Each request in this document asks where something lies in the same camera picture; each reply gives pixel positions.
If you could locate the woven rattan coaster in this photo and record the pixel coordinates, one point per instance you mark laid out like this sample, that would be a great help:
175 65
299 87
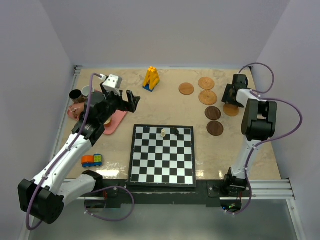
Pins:
207 97
206 83

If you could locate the pink plastic tray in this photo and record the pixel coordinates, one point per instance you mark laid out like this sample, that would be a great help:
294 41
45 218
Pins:
74 111

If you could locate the yellow blue block structure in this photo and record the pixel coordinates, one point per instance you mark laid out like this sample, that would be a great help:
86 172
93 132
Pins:
151 79

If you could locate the white chess piece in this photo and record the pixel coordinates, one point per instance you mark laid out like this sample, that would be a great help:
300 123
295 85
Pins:
163 133

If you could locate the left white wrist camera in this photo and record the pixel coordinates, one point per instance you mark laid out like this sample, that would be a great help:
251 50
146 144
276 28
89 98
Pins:
112 84

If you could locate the light wooden coaster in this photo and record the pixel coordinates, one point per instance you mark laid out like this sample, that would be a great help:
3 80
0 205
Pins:
186 88
231 110

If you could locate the orange cup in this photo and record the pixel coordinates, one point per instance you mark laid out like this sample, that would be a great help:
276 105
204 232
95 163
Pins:
108 121

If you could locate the black white chessboard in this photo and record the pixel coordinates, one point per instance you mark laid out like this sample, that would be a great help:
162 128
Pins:
162 161

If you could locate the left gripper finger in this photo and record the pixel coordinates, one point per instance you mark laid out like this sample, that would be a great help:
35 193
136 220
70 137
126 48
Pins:
132 102
123 106

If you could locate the black chess piece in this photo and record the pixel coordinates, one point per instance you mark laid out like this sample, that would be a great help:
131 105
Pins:
176 132

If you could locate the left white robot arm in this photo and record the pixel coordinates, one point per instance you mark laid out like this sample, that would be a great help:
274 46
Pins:
45 196

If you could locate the grey printed mug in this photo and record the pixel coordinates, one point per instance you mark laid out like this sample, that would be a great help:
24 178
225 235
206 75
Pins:
87 90

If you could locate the dark brown cup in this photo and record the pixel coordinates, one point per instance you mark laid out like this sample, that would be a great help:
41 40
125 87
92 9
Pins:
76 96

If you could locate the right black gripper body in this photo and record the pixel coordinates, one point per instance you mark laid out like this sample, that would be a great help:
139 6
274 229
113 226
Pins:
227 98

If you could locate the dark wooden coaster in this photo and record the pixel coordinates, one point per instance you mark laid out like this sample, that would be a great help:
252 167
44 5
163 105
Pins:
215 128
212 113

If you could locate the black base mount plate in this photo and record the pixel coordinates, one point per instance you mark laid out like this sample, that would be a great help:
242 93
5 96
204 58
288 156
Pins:
206 192

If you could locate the aluminium rail frame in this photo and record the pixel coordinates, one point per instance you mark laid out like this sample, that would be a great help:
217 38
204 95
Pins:
272 189

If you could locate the orange blue toy car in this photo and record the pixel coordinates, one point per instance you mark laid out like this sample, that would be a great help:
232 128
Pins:
95 160

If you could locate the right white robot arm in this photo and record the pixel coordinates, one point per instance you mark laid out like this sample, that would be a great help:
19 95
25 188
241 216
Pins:
258 125

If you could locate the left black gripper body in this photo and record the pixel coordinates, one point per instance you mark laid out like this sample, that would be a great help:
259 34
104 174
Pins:
113 103

